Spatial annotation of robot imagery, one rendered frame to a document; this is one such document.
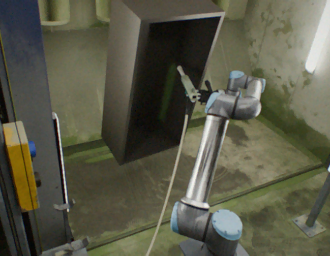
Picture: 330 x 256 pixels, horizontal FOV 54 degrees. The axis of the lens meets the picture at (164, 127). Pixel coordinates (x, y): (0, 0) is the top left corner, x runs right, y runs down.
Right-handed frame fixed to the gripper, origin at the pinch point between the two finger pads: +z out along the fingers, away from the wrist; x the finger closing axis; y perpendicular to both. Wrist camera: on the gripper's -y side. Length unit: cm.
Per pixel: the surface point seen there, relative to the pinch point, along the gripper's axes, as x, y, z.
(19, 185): -111, -27, 81
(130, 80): -5.4, -10.6, 39.4
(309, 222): -30, 104, -114
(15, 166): -111, -34, 81
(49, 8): 100, -23, 97
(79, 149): 79, 105, 77
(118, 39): 10, -31, 46
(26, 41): -57, -50, 85
